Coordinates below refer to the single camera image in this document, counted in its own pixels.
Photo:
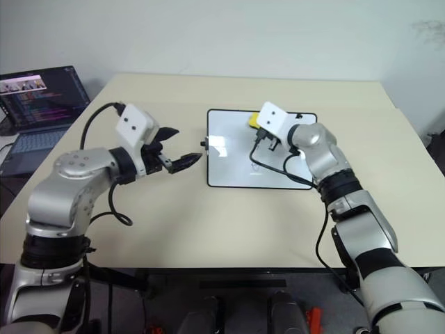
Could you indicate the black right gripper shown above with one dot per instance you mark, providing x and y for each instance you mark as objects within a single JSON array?
[{"x": 271, "y": 142}]

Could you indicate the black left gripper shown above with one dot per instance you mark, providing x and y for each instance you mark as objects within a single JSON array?
[{"x": 153, "y": 160}]

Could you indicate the yellow whiteboard eraser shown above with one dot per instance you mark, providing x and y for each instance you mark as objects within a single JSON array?
[{"x": 252, "y": 121}]

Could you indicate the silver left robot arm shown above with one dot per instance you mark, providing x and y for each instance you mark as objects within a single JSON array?
[{"x": 69, "y": 181}]

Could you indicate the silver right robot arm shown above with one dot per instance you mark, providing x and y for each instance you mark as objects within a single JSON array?
[{"x": 365, "y": 222}]

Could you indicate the black-framed small whiteboard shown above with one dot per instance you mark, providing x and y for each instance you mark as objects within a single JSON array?
[{"x": 229, "y": 156}]

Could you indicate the open grey laptop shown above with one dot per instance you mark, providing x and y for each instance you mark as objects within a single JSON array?
[{"x": 38, "y": 115}]

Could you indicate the dark rounded shape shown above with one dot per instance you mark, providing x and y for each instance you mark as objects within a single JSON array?
[{"x": 286, "y": 313}]

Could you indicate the red plastic object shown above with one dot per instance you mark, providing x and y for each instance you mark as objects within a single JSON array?
[{"x": 314, "y": 316}]

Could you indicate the small red object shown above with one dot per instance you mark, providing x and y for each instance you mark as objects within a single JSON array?
[{"x": 155, "y": 328}]

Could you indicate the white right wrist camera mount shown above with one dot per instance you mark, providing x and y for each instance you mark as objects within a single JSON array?
[{"x": 273, "y": 120}]

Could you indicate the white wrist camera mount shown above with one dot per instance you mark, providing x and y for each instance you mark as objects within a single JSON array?
[
  {"x": 133, "y": 125},
  {"x": 273, "y": 120}
]

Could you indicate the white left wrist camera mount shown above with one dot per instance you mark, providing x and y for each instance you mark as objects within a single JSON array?
[{"x": 133, "y": 125}]

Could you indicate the dark object at wall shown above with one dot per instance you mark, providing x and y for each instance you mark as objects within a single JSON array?
[{"x": 437, "y": 148}]

